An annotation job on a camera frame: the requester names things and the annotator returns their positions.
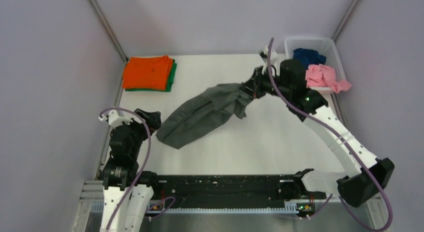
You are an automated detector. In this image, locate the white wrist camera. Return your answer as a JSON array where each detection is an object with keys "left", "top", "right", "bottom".
[
  {"left": 259, "top": 47, "right": 279, "bottom": 76},
  {"left": 98, "top": 109, "right": 131, "bottom": 128}
]

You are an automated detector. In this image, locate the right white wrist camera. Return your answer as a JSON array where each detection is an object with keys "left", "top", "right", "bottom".
[{"left": 259, "top": 47, "right": 279, "bottom": 76}]

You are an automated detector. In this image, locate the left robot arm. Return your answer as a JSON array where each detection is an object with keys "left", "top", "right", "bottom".
[{"left": 98, "top": 107, "right": 162, "bottom": 232}]

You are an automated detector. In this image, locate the white plastic basket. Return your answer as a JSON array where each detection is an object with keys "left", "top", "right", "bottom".
[{"left": 284, "top": 36, "right": 347, "bottom": 94}]

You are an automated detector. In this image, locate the navy blue t-shirt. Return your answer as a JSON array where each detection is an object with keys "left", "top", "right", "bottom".
[{"left": 293, "top": 48, "right": 327, "bottom": 69}]

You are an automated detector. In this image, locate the folded green t-shirt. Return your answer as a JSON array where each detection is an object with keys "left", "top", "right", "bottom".
[{"left": 125, "top": 59, "right": 178, "bottom": 93}]

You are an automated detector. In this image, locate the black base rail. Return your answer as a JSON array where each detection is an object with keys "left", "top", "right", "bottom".
[{"left": 151, "top": 174, "right": 327, "bottom": 212}]

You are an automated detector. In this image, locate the folded orange t-shirt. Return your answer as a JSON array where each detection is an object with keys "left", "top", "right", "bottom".
[{"left": 122, "top": 55, "right": 174, "bottom": 91}]

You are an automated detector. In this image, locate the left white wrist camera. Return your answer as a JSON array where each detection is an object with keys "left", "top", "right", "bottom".
[{"left": 98, "top": 109, "right": 131, "bottom": 128}]

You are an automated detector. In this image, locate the aluminium frame rail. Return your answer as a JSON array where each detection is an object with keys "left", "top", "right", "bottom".
[{"left": 79, "top": 180, "right": 104, "bottom": 201}]

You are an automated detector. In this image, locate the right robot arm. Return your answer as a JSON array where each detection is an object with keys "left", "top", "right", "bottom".
[{"left": 240, "top": 59, "right": 395, "bottom": 208}]

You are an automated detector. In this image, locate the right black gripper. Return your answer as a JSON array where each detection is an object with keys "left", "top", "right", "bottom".
[{"left": 238, "top": 64, "right": 292, "bottom": 99}]

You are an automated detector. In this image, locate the pink t-shirt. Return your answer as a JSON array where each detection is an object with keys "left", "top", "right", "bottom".
[{"left": 305, "top": 64, "right": 352, "bottom": 94}]

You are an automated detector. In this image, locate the white slotted cable duct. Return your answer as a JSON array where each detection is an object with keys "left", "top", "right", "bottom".
[{"left": 91, "top": 203, "right": 311, "bottom": 215}]

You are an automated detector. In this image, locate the grey t-shirt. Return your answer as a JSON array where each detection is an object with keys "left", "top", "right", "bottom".
[{"left": 156, "top": 83, "right": 254, "bottom": 150}]

